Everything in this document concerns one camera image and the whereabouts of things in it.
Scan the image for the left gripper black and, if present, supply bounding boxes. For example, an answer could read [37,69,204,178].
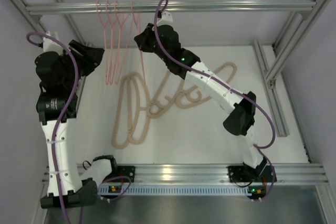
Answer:
[58,39,104,89]

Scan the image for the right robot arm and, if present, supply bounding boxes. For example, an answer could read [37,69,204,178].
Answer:
[134,24,267,180]

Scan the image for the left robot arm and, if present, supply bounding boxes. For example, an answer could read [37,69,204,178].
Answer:
[35,38,119,209]

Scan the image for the beige hanger far left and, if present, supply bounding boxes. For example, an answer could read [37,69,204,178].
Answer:
[111,73,140,150]

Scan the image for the beige hanger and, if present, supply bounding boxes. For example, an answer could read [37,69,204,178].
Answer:
[149,77,187,119]
[175,62,237,109]
[111,73,140,150]
[127,72,150,145]

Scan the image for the beige hanger middle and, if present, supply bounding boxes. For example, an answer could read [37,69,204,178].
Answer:
[149,77,187,119]

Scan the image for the beige hanger right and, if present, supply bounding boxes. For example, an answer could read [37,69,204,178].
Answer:
[175,62,237,109]

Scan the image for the aluminium left floor rail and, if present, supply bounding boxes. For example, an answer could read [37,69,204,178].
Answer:
[76,41,95,101]

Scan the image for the aluminium floor rail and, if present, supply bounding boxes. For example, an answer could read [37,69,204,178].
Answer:
[253,39,290,137]
[76,41,95,101]

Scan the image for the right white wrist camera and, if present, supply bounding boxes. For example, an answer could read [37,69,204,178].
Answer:
[156,11,173,27]

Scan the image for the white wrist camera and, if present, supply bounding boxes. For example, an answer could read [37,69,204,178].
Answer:
[43,31,68,56]
[156,11,173,27]

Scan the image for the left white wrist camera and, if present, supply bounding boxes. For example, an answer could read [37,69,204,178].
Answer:
[43,31,68,56]

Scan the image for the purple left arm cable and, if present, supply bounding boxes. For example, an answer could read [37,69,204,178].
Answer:
[26,31,133,224]

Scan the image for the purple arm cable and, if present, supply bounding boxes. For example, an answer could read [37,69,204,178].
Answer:
[26,31,133,224]
[153,0,277,198]

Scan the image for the aluminium top hanging rail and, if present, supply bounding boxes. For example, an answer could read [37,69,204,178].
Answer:
[25,0,317,16]

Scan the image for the aluminium right floor rail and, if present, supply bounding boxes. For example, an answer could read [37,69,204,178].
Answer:
[253,39,290,137]

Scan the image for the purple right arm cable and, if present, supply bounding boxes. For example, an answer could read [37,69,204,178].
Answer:
[153,0,277,198]

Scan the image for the blue slotted cable duct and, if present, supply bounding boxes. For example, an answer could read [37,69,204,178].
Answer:
[98,185,251,196]

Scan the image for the aluminium right frame post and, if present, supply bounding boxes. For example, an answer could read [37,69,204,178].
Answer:
[265,0,331,89]

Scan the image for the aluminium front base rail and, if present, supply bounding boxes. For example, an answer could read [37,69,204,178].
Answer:
[43,163,329,185]

